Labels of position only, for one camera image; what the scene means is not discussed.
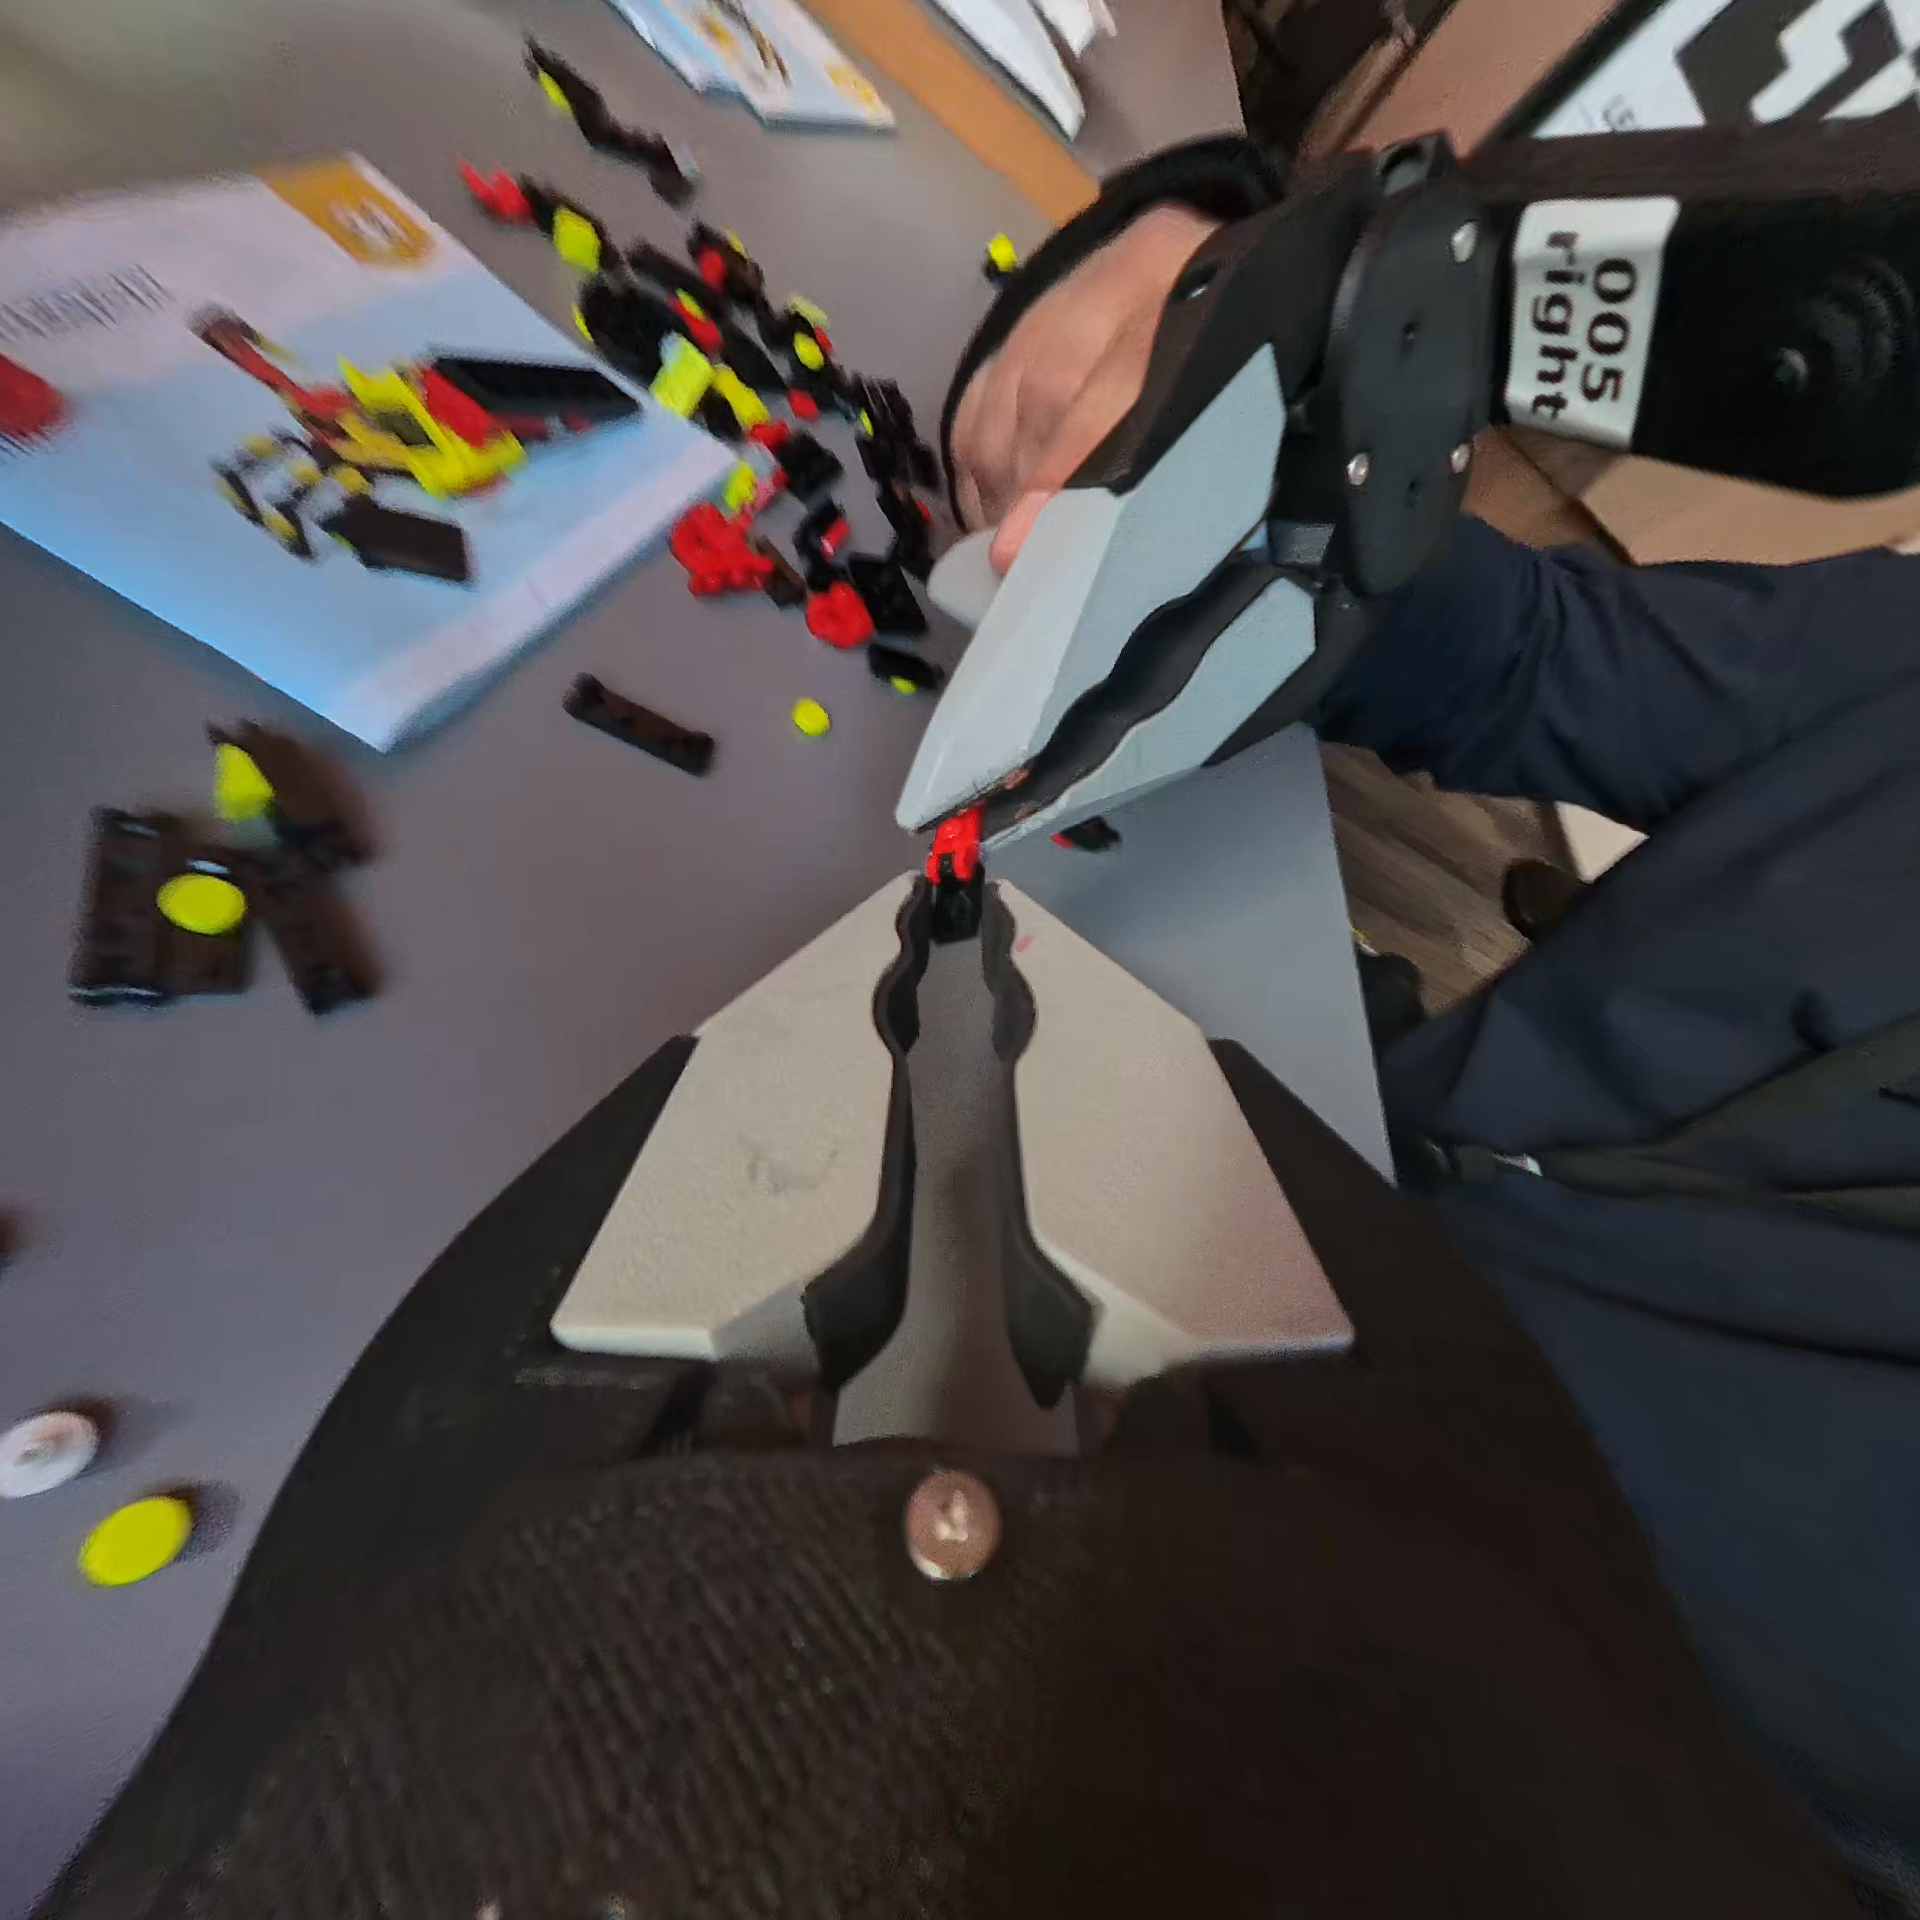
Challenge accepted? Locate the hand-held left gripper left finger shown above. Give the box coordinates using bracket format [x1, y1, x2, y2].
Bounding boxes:
[549, 868, 919, 1387]

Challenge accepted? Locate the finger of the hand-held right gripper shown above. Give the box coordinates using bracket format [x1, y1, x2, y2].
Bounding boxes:
[894, 345, 1299, 833]
[991, 568, 1328, 848]

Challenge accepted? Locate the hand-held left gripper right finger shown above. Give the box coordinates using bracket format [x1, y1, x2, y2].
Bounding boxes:
[982, 882, 1359, 1411]

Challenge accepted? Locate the black and red lego hinge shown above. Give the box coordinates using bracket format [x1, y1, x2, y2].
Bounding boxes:
[923, 807, 992, 945]

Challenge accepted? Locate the narrow black lego plate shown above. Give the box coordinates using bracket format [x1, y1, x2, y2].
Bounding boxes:
[561, 672, 717, 778]

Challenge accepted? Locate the person's right forearm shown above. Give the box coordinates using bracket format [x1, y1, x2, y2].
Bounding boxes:
[1320, 516, 1920, 842]

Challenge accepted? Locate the pile of lego pieces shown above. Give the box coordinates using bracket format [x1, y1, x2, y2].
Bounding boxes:
[569, 225, 1026, 697]

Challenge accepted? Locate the large black studded lego plate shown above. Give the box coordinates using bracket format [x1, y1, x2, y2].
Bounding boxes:
[426, 353, 646, 427]

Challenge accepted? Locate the black lego plate assembly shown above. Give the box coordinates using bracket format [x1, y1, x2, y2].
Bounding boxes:
[69, 721, 383, 1012]

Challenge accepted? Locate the long black lego assembly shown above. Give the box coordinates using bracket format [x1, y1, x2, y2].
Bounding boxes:
[521, 37, 700, 209]

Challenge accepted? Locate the large yellow round lego tile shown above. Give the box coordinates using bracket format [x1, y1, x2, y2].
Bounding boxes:
[77, 1492, 196, 1589]

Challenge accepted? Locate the black wedge lego plate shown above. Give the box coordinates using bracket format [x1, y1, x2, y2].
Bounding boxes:
[322, 493, 474, 584]

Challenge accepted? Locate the person's right hand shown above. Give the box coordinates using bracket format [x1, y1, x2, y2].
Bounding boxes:
[952, 201, 1217, 572]

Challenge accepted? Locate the framed marker sign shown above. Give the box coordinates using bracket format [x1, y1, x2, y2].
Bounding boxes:
[1485, 0, 1920, 197]

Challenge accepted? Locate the crumpled white paper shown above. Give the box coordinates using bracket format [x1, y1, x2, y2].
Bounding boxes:
[929, 0, 1119, 141]

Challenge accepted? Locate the blue scorpion instruction booklet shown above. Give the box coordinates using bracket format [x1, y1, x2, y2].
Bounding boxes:
[0, 150, 743, 751]

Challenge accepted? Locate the person's torso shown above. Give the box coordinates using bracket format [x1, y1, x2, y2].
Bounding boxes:
[1381, 721, 1920, 1891]

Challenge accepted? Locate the small instruction booklet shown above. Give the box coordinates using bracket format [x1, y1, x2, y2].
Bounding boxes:
[608, 0, 712, 92]
[706, 0, 896, 129]

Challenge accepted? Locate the white round disc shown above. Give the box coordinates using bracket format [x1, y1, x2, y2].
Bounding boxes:
[0, 1401, 106, 1502]

